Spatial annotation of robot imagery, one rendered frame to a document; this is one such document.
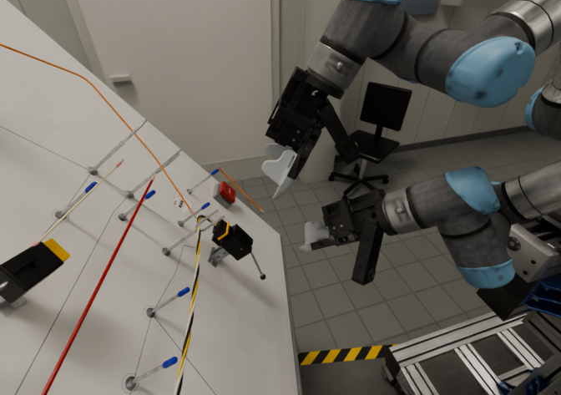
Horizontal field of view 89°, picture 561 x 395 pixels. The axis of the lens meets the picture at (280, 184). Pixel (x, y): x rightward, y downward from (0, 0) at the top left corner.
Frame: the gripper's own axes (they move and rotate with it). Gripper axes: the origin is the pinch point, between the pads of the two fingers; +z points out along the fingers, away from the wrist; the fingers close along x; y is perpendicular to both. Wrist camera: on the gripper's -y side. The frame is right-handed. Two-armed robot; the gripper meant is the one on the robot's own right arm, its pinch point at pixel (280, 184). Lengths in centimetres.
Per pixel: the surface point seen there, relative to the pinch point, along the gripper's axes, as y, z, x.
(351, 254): -96, 81, -108
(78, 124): 38.1, 7.7, -3.8
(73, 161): 33.7, 9.7, 4.4
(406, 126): -149, 0, -255
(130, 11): 103, 12, -165
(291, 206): -57, 94, -160
